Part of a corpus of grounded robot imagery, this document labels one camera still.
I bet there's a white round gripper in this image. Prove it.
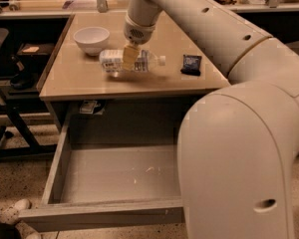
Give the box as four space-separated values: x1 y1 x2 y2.
123 14 155 70

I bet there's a blue label plastic bottle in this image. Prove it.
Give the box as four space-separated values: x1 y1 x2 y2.
99 50 166 73

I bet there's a dark blue snack packet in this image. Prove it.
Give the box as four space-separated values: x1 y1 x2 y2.
180 55 202 76

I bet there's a white tag under counter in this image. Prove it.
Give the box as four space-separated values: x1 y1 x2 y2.
80 101 97 115

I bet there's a white ceramic bowl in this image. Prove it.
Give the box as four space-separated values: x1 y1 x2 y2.
73 27 110 56

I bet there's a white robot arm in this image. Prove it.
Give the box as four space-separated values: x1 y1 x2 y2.
124 0 299 239

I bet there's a white shoe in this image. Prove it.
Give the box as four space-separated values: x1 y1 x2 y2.
0 199 42 239

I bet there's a grey open top drawer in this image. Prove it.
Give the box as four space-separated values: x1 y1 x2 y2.
19 100 187 233

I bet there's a beige top counter cabinet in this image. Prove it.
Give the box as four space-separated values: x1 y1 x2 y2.
38 11 228 125

